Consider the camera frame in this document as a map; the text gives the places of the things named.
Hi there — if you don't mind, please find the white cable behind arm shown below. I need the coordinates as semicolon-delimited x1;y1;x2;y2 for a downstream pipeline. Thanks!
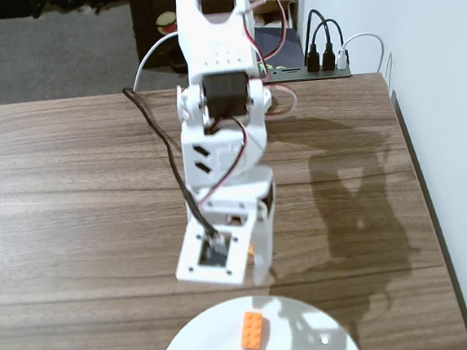
128;31;186;93

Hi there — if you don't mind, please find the orange lego brick with label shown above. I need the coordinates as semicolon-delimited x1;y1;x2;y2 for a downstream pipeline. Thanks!
237;308;272;350

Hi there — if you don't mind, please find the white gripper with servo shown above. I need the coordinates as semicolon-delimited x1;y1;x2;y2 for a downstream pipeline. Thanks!
183;165;287;292

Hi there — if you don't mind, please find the red servo wire bundle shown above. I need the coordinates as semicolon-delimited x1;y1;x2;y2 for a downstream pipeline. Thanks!
249;0;293;68

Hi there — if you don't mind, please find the black usb cable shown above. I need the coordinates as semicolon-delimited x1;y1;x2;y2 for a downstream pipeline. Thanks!
299;7;337;74
308;16;349;73

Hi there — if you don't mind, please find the black usb hub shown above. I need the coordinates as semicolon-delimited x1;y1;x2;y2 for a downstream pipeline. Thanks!
262;60;353;86

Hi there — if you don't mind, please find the white usb cable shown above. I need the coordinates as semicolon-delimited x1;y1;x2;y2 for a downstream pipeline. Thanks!
335;30;389;78

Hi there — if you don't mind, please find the black camera cable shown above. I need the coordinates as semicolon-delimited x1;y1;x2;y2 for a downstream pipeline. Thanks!
121;81;225;252

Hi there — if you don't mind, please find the dark navy box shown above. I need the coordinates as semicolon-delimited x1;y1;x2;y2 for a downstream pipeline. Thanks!
253;23;307;74

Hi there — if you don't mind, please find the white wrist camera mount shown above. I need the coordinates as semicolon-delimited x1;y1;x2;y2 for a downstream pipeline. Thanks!
169;211;264;293

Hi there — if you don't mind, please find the white plate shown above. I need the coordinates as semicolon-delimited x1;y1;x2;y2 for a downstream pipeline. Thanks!
149;286;363;350

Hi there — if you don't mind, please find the black cabinet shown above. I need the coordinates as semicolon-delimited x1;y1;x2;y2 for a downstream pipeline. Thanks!
127;0;187;73

